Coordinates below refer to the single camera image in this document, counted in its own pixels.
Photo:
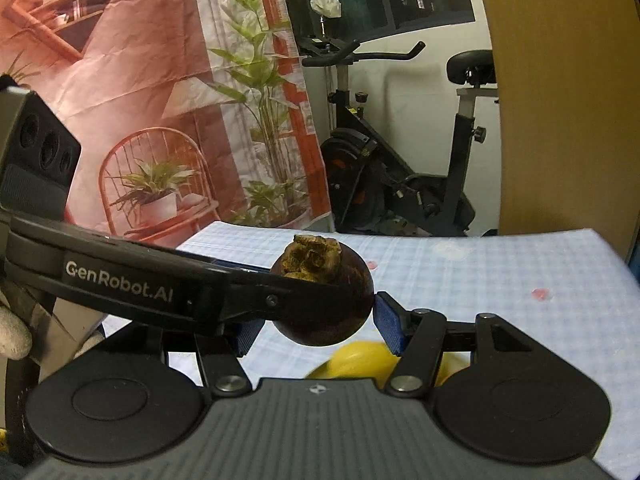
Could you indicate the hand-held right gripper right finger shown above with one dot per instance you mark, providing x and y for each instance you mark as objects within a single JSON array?
[{"x": 387, "y": 320}]

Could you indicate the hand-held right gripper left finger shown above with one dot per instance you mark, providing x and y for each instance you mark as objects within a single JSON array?
[{"x": 248, "y": 340}]

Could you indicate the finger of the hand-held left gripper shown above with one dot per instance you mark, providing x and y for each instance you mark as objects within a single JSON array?
[
  {"x": 100, "y": 242},
  {"x": 150, "y": 290}
]

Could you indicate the yellow lemon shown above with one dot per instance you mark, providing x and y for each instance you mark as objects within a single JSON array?
[
  {"x": 360, "y": 362},
  {"x": 452, "y": 367}
]

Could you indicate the purple mangosteen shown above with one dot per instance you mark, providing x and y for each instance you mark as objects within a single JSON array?
[{"x": 325, "y": 315}]

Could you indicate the person's left hand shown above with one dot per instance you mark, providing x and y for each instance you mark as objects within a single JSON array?
[{"x": 12, "y": 335}]

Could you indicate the blue plaid tablecloth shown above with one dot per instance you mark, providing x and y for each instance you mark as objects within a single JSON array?
[{"x": 500, "y": 280}]

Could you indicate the black exercise bike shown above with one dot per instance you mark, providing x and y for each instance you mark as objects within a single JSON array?
[{"x": 360, "y": 175}]

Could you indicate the wooden door panel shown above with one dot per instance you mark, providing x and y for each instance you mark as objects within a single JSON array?
[{"x": 565, "y": 110}]

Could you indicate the white cloth cover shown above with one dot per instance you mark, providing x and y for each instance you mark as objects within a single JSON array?
[{"x": 326, "y": 4}]

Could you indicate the red printed wall backdrop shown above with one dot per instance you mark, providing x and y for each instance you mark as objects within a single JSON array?
[{"x": 125, "y": 60}]

